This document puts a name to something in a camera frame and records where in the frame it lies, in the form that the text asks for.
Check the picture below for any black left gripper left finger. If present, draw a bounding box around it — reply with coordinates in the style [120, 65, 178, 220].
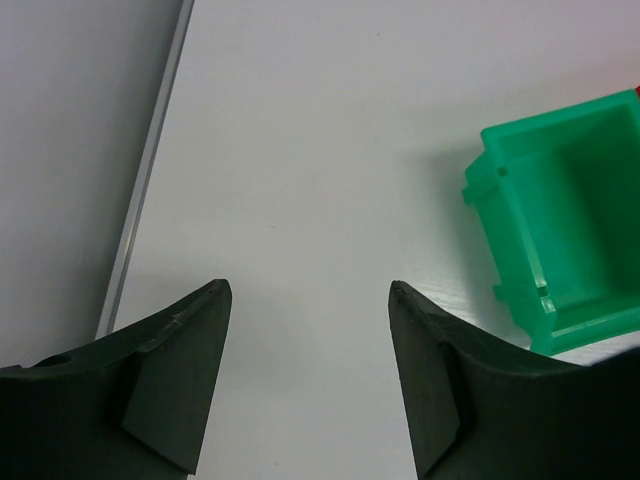
[1, 279, 232, 479]

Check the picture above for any green plastic bin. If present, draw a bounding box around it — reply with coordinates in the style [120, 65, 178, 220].
[462, 89, 639, 356]

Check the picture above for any aluminium frame rail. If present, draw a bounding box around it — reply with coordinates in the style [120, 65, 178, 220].
[94, 0, 195, 340]

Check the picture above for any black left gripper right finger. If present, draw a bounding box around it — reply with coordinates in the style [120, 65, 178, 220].
[388, 281, 639, 479]

